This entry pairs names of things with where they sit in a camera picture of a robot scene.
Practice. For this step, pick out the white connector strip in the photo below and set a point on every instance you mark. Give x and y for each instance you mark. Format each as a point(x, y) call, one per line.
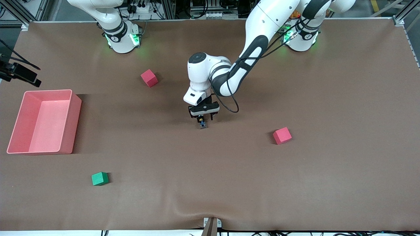
point(216, 15)

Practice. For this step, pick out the green cube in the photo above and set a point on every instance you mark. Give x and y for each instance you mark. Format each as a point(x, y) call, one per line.
point(99, 179)

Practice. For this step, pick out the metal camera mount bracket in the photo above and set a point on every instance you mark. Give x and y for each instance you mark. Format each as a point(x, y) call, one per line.
point(211, 227)

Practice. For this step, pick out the aluminium frame profile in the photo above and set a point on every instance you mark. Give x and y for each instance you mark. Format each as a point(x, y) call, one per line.
point(18, 14)
point(402, 18)

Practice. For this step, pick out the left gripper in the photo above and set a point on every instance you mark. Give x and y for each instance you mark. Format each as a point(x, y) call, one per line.
point(200, 120)

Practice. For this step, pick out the brown table mat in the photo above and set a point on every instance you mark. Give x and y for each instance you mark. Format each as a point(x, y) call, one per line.
point(210, 170)

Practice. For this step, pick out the white power strip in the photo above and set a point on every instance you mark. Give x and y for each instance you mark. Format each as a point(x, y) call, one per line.
point(141, 9)

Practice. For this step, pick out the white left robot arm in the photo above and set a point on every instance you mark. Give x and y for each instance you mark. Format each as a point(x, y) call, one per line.
point(262, 26)

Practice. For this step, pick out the pink plastic bin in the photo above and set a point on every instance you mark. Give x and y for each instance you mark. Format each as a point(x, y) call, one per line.
point(32, 137)

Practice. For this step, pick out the pink cube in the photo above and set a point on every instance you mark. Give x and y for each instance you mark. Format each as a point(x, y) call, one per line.
point(149, 78)
point(282, 136)

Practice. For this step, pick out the aluminium frame post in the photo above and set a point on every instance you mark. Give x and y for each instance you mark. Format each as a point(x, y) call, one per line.
point(169, 9)

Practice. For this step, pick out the orange snack bag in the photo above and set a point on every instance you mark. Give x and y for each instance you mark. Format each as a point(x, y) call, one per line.
point(295, 14)

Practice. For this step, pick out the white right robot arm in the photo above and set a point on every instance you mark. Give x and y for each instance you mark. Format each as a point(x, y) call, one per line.
point(121, 42)

